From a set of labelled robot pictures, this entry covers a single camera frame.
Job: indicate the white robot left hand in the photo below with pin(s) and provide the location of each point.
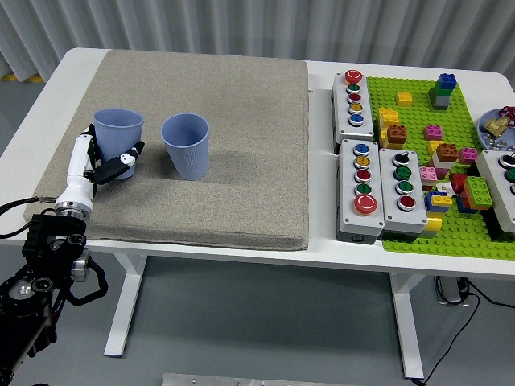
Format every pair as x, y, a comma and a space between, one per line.
78, 177

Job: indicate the blue ribbed plastic cup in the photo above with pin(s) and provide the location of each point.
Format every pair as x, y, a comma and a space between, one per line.
189, 161
120, 128

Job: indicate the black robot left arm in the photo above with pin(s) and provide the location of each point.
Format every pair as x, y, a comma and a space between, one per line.
52, 241

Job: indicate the yellow black floor tape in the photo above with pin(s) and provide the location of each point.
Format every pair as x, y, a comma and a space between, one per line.
24, 77

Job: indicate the white table leg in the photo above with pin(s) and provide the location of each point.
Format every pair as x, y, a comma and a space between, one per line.
128, 301
406, 321

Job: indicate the grey-brown fabric mat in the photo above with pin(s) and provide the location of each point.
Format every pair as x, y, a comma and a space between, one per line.
241, 161

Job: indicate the white pleated curtain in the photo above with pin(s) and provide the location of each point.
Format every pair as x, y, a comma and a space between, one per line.
257, 24

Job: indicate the grey five-button control box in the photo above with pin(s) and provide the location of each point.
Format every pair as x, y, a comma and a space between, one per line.
346, 193
342, 120

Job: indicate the yellow toy brick stack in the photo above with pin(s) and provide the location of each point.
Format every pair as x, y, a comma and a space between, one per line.
388, 116

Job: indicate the brown toy brick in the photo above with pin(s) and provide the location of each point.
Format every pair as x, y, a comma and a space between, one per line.
397, 134
447, 153

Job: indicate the small yellow toy brick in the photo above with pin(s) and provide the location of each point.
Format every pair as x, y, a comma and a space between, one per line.
404, 99

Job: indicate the green studded baseplate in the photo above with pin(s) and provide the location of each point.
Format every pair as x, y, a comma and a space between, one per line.
418, 116

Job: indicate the pink toy brick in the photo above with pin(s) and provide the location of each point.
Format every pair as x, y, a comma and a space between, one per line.
468, 156
433, 132
428, 175

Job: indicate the yellow rounded toy brick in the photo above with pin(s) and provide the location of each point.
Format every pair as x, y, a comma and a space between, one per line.
433, 222

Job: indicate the blue and yellow brick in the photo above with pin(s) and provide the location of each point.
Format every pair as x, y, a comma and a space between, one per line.
438, 202

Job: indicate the dark green toy brick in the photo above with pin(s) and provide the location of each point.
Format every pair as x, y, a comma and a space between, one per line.
434, 93

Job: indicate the grey toy brick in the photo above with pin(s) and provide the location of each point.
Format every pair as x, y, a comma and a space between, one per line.
440, 103

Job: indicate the red toy brick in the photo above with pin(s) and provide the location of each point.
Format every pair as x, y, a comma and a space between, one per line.
458, 183

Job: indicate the blue toy brick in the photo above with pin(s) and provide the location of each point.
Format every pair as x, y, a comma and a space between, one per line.
447, 80

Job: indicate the grey power adapter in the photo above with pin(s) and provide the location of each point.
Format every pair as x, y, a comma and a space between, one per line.
448, 291

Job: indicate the light green toy brick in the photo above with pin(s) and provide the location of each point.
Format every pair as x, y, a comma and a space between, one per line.
479, 192

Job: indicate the small silver nut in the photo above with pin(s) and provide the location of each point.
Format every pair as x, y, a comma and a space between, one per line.
500, 142
488, 138

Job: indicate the white control box black base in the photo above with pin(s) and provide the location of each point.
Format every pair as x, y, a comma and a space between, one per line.
497, 181

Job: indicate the brass pipe fitting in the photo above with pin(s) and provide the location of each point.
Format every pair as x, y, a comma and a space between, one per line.
495, 126

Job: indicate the blue round plate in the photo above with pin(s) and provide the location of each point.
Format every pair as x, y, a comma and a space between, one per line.
511, 136

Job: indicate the grey selector switch control box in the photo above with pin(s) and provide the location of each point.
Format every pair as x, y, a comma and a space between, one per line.
392, 201

